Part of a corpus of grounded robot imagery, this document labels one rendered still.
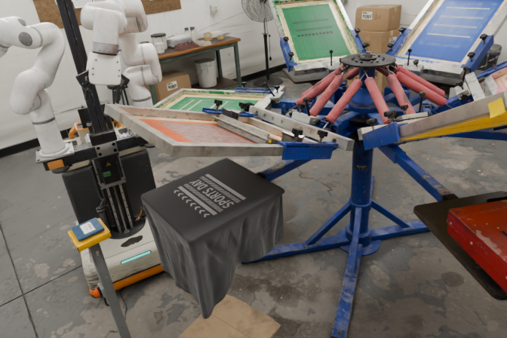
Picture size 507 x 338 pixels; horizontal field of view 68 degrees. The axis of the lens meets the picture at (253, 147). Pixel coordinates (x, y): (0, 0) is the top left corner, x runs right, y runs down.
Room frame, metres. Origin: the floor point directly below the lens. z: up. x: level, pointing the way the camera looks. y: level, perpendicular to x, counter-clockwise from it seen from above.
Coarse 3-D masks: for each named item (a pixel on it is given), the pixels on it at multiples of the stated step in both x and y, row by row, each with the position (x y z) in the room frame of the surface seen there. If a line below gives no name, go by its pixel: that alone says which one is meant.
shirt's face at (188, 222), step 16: (224, 160) 1.71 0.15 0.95; (192, 176) 1.58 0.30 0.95; (224, 176) 1.55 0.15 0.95; (240, 176) 1.54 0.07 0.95; (256, 176) 1.52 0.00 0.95; (160, 192) 1.45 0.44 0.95; (240, 192) 1.40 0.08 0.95; (256, 192) 1.38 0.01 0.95; (272, 192) 1.37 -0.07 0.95; (160, 208) 1.33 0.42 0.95; (176, 208) 1.32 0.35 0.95; (192, 208) 1.31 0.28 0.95; (240, 208) 1.28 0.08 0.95; (176, 224) 1.21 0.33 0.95; (192, 224) 1.20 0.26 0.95; (208, 224) 1.19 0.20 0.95
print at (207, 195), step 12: (204, 180) 1.53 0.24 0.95; (216, 180) 1.52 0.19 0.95; (180, 192) 1.44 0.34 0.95; (192, 192) 1.43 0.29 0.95; (204, 192) 1.42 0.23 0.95; (216, 192) 1.41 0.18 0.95; (228, 192) 1.40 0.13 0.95; (192, 204) 1.33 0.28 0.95; (204, 204) 1.33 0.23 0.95; (216, 204) 1.32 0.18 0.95; (228, 204) 1.31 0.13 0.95; (204, 216) 1.25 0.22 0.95
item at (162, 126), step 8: (144, 120) 1.47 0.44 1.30; (152, 120) 1.50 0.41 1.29; (160, 120) 1.53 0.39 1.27; (160, 128) 1.37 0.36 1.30; (168, 128) 1.39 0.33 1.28; (176, 128) 1.42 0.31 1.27; (184, 128) 1.45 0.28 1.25; (192, 128) 1.48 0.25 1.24; (200, 128) 1.51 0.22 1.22; (208, 128) 1.54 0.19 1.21; (216, 128) 1.57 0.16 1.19; (224, 128) 1.61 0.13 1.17
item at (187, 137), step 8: (168, 136) 1.27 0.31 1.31; (176, 136) 1.29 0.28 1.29; (184, 136) 1.31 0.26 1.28; (192, 136) 1.34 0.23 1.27; (200, 136) 1.36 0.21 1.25; (208, 136) 1.39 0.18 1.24; (216, 136) 1.42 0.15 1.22; (224, 136) 1.45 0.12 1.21; (232, 136) 1.48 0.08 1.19; (240, 136) 1.51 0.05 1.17
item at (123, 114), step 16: (112, 112) 1.41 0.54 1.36; (128, 112) 1.51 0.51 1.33; (144, 112) 1.55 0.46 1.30; (160, 112) 1.59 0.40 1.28; (176, 112) 1.64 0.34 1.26; (192, 112) 1.69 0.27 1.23; (128, 128) 1.28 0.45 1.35; (144, 128) 1.19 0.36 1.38; (272, 128) 1.72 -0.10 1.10; (160, 144) 1.08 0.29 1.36; (176, 144) 1.04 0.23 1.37; (192, 144) 1.08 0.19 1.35; (208, 144) 1.12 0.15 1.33; (224, 144) 1.16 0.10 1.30; (240, 144) 1.20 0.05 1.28; (256, 144) 1.25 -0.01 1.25; (272, 144) 1.30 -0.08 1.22
